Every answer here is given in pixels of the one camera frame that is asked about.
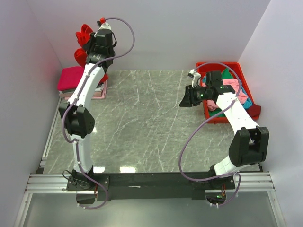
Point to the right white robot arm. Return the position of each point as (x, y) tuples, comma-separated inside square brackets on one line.
[(250, 141)]

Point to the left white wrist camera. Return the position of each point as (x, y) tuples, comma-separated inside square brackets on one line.
[(103, 24)]

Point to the light blue t-shirt in bin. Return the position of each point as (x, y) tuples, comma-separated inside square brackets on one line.
[(248, 104)]

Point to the pink t-shirt in bin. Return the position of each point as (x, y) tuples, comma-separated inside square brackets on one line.
[(233, 84)]

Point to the dark red t-shirt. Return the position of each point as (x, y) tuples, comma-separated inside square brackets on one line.
[(254, 110)]

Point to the aluminium frame rail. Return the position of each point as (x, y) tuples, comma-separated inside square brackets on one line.
[(56, 183)]

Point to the folded magenta t-shirt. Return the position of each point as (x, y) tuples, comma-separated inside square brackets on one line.
[(69, 78)]

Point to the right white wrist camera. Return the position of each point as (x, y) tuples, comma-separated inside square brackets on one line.
[(195, 76)]

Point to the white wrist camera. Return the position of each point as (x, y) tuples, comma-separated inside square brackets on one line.
[(195, 76), (103, 24)]

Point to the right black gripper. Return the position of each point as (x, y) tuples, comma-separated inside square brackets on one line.
[(188, 100)]

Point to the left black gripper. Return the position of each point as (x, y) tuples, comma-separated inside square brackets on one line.
[(88, 47)]

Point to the folded light pink t-shirt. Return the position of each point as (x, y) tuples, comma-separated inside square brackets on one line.
[(103, 97)]

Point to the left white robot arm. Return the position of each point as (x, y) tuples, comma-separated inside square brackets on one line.
[(77, 121)]

